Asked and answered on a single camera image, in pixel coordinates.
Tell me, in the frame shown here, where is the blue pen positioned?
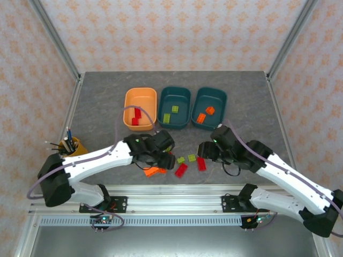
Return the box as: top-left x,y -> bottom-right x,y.
66,126 -> 74,150

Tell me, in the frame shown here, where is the thin black cable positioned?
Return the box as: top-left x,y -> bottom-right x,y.
133,160 -> 161,172
222,162 -> 241,177

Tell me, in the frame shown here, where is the aluminium table side rail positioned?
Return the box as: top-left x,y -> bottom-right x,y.
41,76 -> 85,195
265,76 -> 308,193

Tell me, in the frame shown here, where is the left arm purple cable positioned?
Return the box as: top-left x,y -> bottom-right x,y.
26,105 -> 161,231

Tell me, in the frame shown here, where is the aluminium base beam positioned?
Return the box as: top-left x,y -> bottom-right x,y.
28,184 -> 322,216

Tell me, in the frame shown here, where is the aluminium frame post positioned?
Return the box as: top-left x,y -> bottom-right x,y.
28,0 -> 83,81
266,0 -> 321,81

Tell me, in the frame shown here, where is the small circuit board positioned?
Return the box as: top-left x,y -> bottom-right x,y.
90,215 -> 113,225
246,213 -> 271,225

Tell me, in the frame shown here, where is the slotted grey cable tray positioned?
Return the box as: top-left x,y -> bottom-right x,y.
39,216 -> 243,227

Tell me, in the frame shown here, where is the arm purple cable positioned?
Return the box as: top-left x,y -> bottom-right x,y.
218,119 -> 343,238
26,105 -> 161,231

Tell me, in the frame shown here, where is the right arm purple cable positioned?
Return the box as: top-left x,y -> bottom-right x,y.
218,119 -> 343,238

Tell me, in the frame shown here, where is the orange plastic container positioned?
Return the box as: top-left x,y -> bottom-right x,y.
123,87 -> 158,131

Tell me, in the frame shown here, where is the dark teal plastic container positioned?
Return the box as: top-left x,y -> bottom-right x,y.
157,86 -> 191,130
190,87 -> 228,132

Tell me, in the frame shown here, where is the yellow pencil cup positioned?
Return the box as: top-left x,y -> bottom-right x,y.
58,137 -> 88,157

